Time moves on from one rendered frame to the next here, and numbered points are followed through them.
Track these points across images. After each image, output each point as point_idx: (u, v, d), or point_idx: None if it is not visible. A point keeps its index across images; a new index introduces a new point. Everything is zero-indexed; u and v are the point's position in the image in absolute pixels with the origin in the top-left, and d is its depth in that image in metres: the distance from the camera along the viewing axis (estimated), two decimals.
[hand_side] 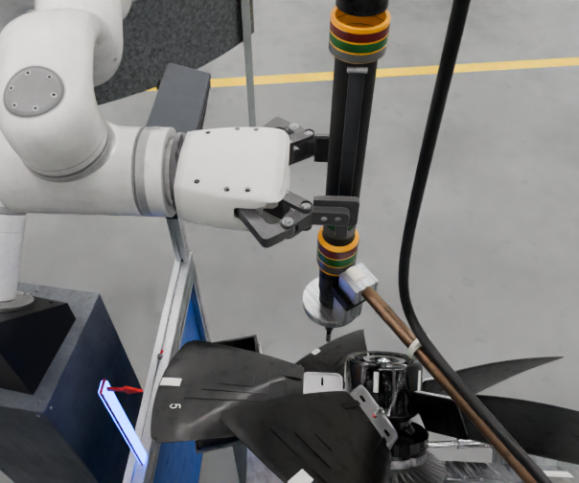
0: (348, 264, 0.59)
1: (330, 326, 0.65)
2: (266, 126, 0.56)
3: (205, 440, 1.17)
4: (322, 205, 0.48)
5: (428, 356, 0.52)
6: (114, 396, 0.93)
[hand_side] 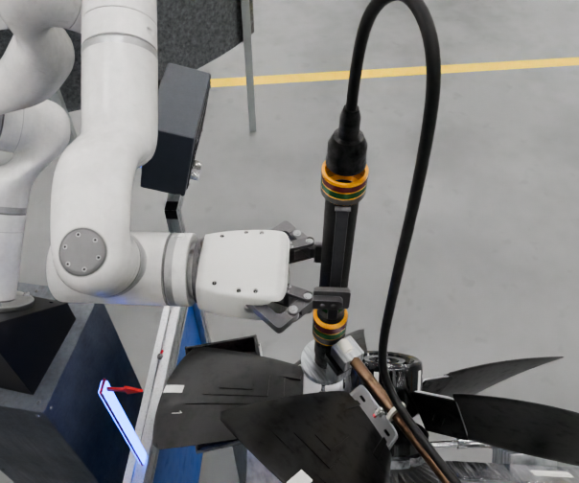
0: (338, 337, 0.70)
1: (324, 383, 0.76)
2: (274, 228, 0.67)
3: None
4: (320, 294, 0.60)
5: (403, 421, 0.63)
6: (114, 396, 0.93)
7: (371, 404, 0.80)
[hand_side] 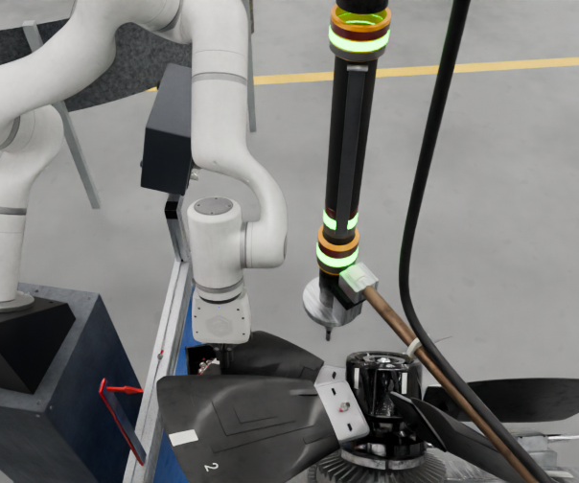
0: (348, 264, 0.59)
1: (330, 325, 0.65)
2: None
3: None
4: None
5: (428, 356, 0.52)
6: (114, 396, 0.93)
7: (345, 399, 0.83)
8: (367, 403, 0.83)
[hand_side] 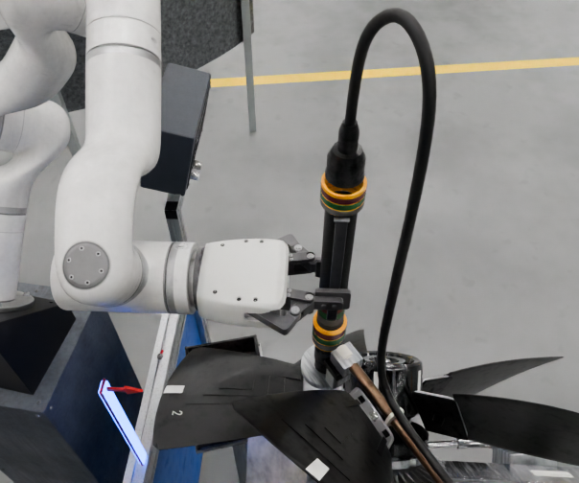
0: (338, 343, 0.71)
1: (324, 388, 0.78)
2: (277, 240, 0.68)
3: None
4: (322, 295, 0.62)
5: (401, 426, 0.65)
6: (114, 396, 0.93)
7: None
8: None
